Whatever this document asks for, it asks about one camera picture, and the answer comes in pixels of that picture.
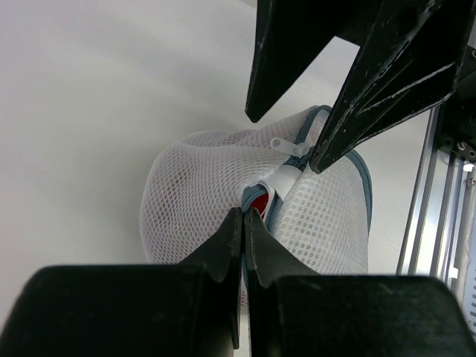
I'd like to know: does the aluminium mounting rail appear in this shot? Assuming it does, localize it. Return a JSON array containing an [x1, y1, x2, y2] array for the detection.
[[396, 106, 475, 286]]

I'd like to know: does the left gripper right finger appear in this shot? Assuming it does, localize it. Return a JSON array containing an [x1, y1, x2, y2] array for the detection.
[[245, 210, 475, 356]]

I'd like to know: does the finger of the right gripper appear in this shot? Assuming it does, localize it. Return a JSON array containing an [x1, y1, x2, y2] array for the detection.
[[245, 0, 382, 123], [309, 1, 475, 173]]

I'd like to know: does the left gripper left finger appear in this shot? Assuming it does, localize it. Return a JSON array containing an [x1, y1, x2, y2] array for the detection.
[[1, 208, 242, 356]]

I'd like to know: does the clear plastic dome insert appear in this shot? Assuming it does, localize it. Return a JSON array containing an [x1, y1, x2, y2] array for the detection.
[[140, 106, 373, 274]]

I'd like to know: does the red bra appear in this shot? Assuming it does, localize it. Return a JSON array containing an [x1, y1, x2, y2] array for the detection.
[[250, 193, 269, 219]]

